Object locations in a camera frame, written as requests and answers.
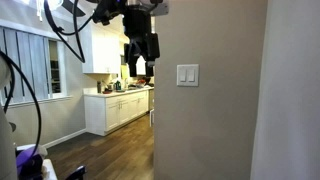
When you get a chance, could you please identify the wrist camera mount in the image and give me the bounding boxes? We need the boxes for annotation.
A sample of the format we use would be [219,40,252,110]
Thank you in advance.
[91,0,170,26]

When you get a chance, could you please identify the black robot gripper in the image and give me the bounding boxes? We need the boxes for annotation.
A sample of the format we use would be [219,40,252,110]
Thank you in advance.
[122,3,161,78]

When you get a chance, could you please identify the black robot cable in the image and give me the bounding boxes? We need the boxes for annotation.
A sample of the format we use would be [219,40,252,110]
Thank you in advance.
[0,49,43,158]

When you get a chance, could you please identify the white upper kitchen cabinet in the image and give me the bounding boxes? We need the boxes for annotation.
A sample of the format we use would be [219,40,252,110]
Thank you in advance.
[81,20,122,75]

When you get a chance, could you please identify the window with vertical blinds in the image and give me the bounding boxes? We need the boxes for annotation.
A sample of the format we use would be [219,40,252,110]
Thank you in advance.
[0,26,68,105]

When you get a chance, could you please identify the white lower kitchen cabinet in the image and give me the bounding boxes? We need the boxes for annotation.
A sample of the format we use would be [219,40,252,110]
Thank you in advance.
[83,87,155,137]

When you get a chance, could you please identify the purple cloth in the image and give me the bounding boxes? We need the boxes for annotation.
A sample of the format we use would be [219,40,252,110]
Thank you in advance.
[15,145,44,180]

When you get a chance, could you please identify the white double light switch plate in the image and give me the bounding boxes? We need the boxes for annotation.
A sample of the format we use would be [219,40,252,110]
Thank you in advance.
[176,63,200,88]

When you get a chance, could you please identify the black looping cable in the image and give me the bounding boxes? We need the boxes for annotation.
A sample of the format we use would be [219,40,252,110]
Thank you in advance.
[43,0,95,64]

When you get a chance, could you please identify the white kitchen cabinet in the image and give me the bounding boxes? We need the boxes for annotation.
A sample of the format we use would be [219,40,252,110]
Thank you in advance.
[83,87,155,137]
[81,20,122,75]

